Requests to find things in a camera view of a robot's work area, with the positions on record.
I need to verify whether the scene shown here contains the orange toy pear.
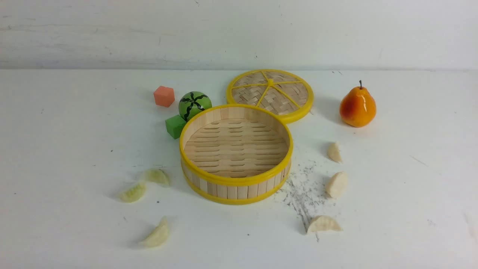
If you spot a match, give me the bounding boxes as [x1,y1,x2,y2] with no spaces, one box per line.
[339,80,377,128]

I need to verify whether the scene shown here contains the cream dumpling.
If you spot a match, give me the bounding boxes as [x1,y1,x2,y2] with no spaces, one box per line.
[327,142,342,163]
[325,171,348,199]
[306,216,343,233]
[139,216,170,248]

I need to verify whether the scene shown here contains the woven bamboo steamer lid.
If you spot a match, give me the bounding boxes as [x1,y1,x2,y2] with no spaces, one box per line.
[226,69,314,124]

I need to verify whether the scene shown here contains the orange foam cube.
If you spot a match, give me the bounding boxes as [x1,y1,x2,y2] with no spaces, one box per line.
[153,86,175,107]

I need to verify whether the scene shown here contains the green foam cube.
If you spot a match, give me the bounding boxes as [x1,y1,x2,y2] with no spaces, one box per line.
[165,115,187,139]

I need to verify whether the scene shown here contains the green toy watermelon ball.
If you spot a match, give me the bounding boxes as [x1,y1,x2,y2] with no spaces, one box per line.
[178,91,212,121]

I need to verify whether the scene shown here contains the pale green dumpling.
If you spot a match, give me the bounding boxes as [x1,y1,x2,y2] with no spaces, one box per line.
[118,182,146,203]
[142,170,171,187]

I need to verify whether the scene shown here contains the bamboo steamer tray yellow rim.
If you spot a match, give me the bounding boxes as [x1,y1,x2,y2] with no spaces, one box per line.
[179,104,294,205]

